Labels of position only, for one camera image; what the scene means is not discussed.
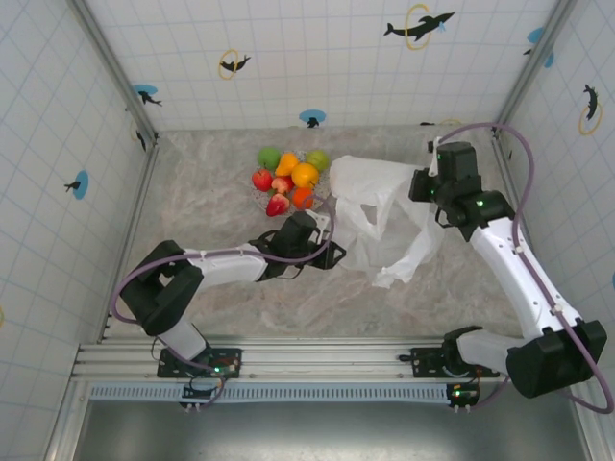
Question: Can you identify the aluminium mounting rail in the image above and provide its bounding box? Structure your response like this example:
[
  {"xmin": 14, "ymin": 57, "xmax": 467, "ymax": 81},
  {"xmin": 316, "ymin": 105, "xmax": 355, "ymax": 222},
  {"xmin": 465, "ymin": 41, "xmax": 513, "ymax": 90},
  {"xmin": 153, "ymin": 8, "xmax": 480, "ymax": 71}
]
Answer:
[{"xmin": 71, "ymin": 335, "xmax": 520, "ymax": 384}]

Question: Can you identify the aluminium side rail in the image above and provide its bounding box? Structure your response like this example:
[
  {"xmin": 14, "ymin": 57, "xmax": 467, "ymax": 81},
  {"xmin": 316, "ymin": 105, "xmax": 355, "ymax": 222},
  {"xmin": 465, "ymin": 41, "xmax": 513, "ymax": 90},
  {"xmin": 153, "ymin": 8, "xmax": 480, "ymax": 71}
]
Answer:
[
  {"xmin": 98, "ymin": 142, "xmax": 160, "ymax": 343},
  {"xmin": 489, "ymin": 125, "xmax": 516, "ymax": 167}
]

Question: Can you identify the white slotted cable duct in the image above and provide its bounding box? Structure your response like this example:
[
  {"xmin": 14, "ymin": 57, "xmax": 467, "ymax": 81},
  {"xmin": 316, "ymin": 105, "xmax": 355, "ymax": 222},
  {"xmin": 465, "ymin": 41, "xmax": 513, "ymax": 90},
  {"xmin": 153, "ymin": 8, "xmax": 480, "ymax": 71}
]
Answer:
[{"xmin": 88, "ymin": 382, "xmax": 510, "ymax": 402}]

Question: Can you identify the small orange tangerine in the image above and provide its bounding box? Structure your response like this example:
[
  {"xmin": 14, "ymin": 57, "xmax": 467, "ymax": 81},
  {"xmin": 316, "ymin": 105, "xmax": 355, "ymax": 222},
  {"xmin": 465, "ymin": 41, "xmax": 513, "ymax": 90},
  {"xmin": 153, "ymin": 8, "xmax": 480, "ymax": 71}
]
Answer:
[{"xmin": 291, "ymin": 186, "xmax": 316, "ymax": 210}]

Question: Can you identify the light green apple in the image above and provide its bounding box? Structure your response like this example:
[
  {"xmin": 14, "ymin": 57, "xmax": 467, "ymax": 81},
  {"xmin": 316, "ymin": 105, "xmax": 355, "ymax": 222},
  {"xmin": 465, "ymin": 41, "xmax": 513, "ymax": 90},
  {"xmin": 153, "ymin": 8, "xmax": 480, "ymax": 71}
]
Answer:
[{"xmin": 306, "ymin": 149, "xmax": 331, "ymax": 172}]

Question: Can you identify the red apple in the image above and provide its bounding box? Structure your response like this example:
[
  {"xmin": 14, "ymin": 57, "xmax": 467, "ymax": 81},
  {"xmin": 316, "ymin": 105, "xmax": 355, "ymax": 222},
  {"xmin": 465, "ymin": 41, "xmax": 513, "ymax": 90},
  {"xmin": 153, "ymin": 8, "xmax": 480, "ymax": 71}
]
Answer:
[{"xmin": 251, "ymin": 167, "xmax": 275, "ymax": 192}]

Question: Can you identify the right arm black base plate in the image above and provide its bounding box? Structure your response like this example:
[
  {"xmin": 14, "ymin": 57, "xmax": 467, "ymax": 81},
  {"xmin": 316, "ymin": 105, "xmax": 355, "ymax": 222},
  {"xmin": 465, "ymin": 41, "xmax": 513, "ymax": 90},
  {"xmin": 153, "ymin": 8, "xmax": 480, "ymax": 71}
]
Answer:
[{"xmin": 398, "ymin": 345, "xmax": 462, "ymax": 380}]

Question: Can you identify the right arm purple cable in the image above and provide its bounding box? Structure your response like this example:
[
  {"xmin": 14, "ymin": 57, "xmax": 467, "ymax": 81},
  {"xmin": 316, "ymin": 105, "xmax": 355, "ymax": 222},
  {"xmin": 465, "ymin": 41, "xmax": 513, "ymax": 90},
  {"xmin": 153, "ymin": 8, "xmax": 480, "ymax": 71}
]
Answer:
[{"xmin": 439, "ymin": 122, "xmax": 615, "ymax": 415}]

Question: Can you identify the dark green apple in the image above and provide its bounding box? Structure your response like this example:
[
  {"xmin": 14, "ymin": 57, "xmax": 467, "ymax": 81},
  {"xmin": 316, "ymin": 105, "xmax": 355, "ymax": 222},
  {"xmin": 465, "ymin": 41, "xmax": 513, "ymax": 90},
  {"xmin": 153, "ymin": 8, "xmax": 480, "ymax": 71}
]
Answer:
[{"xmin": 257, "ymin": 146, "xmax": 283, "ymax": 169}]

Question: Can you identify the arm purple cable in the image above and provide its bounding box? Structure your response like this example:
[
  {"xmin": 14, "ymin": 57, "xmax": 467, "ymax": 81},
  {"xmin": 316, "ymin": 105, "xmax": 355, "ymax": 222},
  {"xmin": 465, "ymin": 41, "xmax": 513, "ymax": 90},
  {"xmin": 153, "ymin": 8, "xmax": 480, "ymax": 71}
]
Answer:
[
  {"xmin": 110, "ymin": 194, "xmax": 337, "ymax": 409},
  {"xmin": 439, "ymin": 122, "xmax": 615, "ymax": 415}
]

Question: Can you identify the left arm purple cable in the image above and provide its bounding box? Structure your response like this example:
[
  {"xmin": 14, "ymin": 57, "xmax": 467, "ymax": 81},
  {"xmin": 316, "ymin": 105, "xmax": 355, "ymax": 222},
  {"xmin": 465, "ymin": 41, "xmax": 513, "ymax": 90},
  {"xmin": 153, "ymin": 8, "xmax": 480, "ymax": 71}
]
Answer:
[{"xmin": 110, "ymin": 194, "xmax": 337, "ymax": 409}]

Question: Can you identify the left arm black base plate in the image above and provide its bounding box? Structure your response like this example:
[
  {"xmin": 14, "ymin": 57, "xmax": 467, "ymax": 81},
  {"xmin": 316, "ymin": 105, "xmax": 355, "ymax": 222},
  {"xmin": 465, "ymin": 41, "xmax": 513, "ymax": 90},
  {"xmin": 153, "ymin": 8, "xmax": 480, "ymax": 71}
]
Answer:
[{"xmin": 157, "ymin": 346, "xmax": 244, "ymax": 380}]

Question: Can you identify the white plastic bag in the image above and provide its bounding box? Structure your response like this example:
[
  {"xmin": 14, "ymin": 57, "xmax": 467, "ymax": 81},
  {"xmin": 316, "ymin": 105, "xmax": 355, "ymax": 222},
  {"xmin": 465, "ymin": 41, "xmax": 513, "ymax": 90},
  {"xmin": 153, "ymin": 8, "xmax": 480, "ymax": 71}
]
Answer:
[{"xmin": 329, "ymin": 154, "xmax": 446, "ymax": 290}]

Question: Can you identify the yellow pear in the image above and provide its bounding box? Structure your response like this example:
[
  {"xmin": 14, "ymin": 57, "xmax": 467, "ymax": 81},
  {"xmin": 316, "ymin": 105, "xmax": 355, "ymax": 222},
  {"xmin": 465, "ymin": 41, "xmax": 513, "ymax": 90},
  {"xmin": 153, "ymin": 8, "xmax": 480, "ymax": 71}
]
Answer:
[{"xmin": 274, "ymin": 152, "xmax": 300, "ymax": 178}]

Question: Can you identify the aluminium frame post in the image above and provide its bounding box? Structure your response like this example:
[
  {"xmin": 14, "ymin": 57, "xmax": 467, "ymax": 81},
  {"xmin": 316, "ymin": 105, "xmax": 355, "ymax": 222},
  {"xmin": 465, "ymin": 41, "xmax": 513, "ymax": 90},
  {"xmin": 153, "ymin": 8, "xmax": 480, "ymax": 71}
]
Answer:
[
  {"xmin": 66, "ymin": 0, "xmax": 160, "ymax": 145},
  {"xmin": 497, "ymin": 0, "xmax": 578, "ymax": 131}
]

